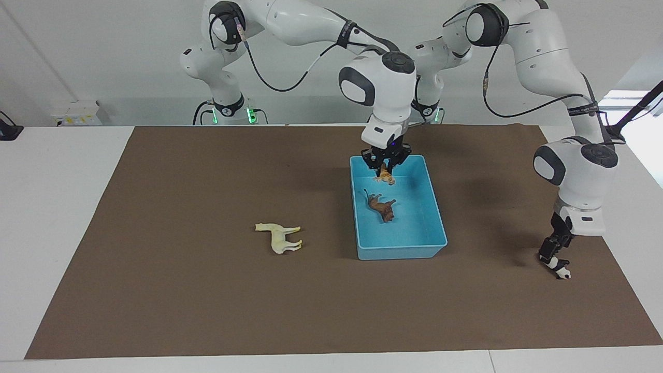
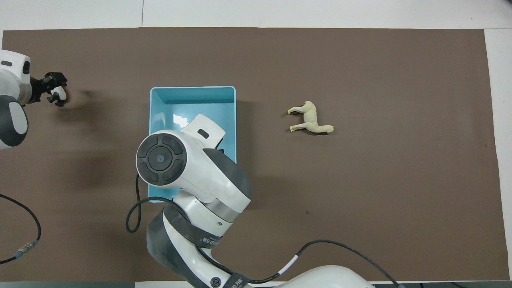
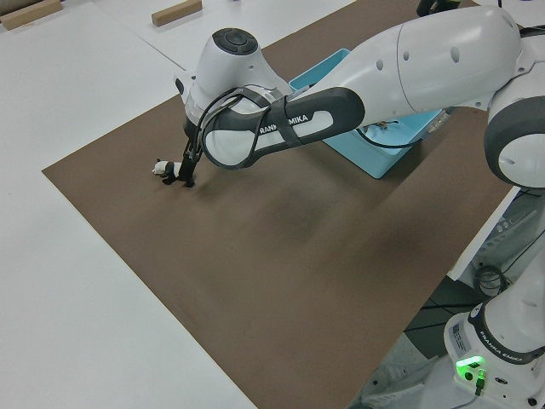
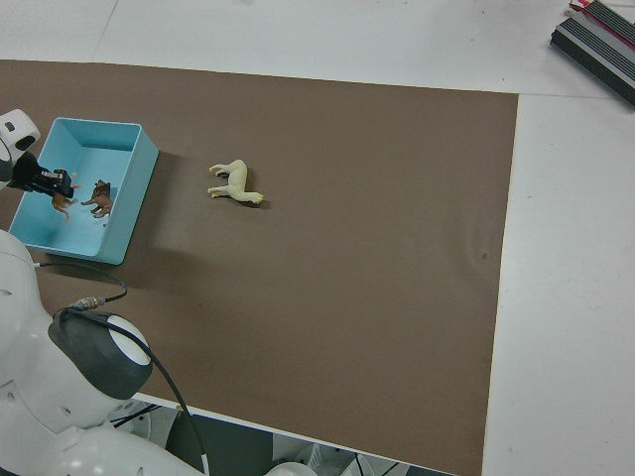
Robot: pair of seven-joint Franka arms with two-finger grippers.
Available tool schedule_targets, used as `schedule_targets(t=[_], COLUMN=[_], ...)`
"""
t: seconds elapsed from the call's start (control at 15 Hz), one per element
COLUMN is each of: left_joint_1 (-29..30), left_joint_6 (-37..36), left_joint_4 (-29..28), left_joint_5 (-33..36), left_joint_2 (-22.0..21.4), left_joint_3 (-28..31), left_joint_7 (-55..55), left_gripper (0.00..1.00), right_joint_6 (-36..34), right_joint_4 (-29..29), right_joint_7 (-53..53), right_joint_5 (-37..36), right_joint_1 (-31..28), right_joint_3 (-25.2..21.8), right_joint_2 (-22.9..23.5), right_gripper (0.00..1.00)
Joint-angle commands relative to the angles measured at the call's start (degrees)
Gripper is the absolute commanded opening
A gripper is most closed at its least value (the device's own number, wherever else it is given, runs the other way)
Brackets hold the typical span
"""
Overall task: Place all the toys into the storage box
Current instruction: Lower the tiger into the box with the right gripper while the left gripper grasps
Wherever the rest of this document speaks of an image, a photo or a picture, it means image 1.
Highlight black white panda toy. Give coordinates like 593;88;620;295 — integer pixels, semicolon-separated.
540;256;572;280

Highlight orange tiger toy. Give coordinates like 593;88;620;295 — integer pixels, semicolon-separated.
374;163;396;186

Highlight brown lion toy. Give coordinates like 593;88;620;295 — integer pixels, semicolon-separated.
363;189;397;223

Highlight cream horse toy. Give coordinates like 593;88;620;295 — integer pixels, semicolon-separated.
254;223;303;255

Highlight blue plastic storage box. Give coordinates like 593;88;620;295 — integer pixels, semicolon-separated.
350;154;448;261

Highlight white box yellow label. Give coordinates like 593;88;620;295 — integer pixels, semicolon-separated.
52;100;110;126

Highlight brown table mat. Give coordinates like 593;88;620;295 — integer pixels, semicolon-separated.
24;124;663;360

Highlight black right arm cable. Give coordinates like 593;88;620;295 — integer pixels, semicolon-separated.
236;18;399;93

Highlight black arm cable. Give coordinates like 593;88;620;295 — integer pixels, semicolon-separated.
443;3;609;143
236;18;399;93

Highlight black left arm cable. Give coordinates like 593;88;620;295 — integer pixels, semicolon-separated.
443;3;609;143

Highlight black camera stand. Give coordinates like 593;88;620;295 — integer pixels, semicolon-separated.
603;80;663;140

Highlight black base cable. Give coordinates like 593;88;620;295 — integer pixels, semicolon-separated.
193;100;214;125

